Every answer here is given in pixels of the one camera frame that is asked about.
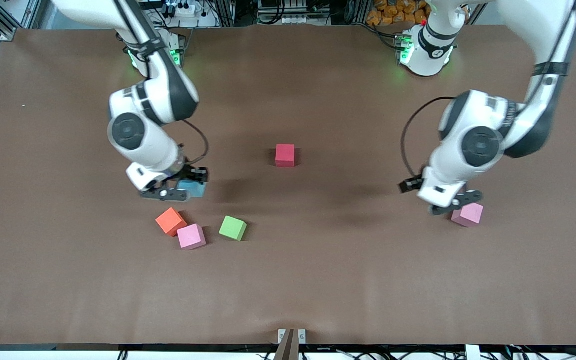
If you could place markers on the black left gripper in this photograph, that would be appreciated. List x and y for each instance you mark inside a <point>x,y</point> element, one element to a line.
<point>410,185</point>

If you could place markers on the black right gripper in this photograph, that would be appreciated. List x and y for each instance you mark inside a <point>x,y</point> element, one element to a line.
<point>194,175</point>

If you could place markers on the blue foam cube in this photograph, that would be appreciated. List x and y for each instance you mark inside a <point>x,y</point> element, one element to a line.
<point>190,190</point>

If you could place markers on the orange foam cube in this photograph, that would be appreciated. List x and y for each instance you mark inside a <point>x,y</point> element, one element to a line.
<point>170,221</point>

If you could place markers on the pink foam cube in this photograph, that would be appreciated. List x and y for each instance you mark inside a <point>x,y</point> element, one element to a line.
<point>191,236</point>
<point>470,216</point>

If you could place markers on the red foam cube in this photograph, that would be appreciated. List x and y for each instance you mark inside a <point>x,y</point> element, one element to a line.
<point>285,155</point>

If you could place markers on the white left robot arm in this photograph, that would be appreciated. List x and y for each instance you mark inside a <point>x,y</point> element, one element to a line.
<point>448,170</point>

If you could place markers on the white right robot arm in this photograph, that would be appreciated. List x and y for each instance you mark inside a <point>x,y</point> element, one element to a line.
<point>150,150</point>

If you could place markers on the green foam cube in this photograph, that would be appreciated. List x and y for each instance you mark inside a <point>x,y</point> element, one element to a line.
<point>232,228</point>

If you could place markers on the brown table cover sheet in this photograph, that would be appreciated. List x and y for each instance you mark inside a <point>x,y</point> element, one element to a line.
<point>288,280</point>

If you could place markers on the white power strip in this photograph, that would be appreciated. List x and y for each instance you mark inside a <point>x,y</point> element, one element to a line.
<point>183,9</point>

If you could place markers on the bag of orange items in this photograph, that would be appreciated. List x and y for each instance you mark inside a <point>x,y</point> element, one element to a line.
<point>393,12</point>

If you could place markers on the white terminal block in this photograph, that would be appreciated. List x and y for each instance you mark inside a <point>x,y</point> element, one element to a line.
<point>295,20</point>

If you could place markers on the metal table edge bracket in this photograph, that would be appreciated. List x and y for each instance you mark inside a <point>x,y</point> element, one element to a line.
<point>302,336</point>

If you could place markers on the aluminium frame profile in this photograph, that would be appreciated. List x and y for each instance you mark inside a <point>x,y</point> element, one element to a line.
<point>9,34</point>

